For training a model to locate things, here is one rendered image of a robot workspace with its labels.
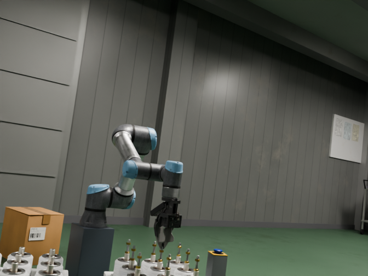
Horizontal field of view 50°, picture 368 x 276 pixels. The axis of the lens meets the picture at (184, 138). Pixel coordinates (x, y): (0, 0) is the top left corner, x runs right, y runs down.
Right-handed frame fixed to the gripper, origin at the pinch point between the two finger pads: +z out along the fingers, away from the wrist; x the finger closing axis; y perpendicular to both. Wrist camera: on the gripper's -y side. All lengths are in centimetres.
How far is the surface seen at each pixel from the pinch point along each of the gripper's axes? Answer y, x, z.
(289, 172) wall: -252, 388, -50
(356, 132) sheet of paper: -251, 558, -139
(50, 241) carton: -104, -11, 21
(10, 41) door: -241, -27, -128
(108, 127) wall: -248, 82, -68
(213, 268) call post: 4.7, 26.1, 9.5
